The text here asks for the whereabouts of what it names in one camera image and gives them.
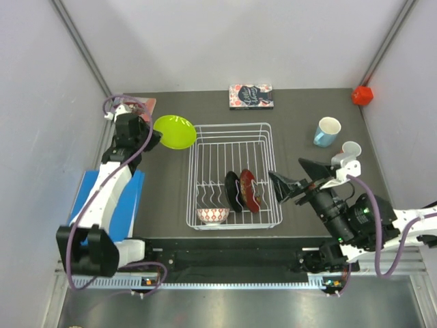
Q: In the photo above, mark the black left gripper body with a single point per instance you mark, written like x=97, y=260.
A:
x=142, y=139

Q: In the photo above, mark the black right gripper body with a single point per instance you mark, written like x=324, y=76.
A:
x=315, y=195

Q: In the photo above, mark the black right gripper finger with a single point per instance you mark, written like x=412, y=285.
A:
x=317, y=170
x=285, y=188

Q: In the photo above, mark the dark red plate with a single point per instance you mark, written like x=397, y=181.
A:
x=249, y=191

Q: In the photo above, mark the light blue mug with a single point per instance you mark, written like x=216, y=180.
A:
x=326, y=132

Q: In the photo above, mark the salmon pink mug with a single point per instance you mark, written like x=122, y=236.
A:
x=352, y=147

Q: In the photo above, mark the lime green plate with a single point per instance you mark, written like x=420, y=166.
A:
x=177, y=132

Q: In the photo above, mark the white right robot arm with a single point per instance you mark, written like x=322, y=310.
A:
x=371, y=225

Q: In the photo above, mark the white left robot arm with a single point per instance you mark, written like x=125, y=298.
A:
x=86, y=247

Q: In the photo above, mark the pink cover book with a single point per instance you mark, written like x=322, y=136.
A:
x=142, y=107

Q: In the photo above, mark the red patterned white bowl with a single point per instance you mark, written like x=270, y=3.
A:
x=213, y=216

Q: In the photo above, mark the blue foam pad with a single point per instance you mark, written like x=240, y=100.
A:
x=121, y=226

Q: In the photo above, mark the red cube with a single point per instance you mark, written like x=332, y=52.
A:
x=362, y=95

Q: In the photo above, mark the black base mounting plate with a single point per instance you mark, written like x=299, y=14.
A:
x=225, y=259

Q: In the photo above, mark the floral Little Women book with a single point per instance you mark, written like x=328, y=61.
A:
x=250, y=96

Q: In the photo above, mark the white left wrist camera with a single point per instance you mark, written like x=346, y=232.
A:
x=114, y=113

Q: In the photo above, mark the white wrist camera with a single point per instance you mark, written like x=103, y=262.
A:
x=114, y=113
x=343, y=164

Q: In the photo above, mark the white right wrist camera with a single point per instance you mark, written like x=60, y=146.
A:
x=343, y=164

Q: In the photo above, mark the white wire dish rack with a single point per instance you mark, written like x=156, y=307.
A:
x=220, y=148

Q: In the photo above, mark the grey slotted cable duct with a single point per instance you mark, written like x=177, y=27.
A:
x=148, y=281

